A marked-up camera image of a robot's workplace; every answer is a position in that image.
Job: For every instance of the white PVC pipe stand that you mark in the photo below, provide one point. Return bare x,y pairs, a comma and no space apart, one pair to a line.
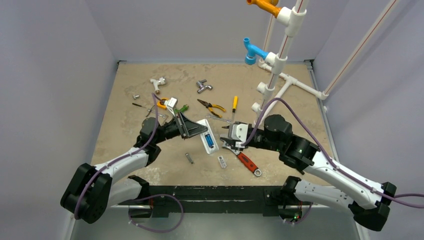
292,19

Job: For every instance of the aluminium rail frame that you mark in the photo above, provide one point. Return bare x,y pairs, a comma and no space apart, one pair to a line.
323,195

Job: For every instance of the blue pipe tap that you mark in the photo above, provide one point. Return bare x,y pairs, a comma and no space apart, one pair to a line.
252,51

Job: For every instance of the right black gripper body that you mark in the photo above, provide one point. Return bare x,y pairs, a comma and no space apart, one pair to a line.
232,142

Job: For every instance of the silver combination wrench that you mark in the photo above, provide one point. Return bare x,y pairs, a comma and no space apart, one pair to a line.
209,116

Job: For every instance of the yellow handled screwdriver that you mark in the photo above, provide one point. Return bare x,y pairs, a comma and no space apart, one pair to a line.
234,107

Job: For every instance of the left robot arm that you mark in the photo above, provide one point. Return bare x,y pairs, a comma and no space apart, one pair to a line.
94,188

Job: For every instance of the orange tape measure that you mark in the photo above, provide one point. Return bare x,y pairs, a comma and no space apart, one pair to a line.
162,103

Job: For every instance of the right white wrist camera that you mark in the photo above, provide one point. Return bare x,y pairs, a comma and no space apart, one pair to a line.
238,133

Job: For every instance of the yellow handled pliers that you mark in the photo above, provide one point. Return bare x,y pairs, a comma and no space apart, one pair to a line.
211,108

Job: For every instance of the chrome faucet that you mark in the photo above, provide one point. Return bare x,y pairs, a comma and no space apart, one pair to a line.
202,86

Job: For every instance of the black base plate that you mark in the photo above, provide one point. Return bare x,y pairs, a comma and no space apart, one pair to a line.
269,201

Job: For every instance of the red adjustable wrench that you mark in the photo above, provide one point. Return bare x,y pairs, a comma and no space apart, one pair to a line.
248,163

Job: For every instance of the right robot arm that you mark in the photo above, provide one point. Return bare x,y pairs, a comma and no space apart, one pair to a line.
367,201

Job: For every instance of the silver metal transceiver module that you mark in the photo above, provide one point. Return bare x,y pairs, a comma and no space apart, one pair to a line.
189,158

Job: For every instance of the white plastic faucet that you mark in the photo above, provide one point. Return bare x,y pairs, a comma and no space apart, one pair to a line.
156,83

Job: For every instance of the blue battery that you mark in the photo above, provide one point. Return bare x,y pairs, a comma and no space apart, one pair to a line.
213,141
209,141

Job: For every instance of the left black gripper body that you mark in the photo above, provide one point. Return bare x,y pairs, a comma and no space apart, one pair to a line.
169,130

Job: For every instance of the white remote control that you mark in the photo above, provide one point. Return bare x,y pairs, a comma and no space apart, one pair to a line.
204,122

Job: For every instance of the green plastic faucet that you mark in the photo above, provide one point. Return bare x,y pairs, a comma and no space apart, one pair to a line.
184,108

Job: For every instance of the orange pipe fitting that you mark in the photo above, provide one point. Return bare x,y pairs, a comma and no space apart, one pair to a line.
269,6

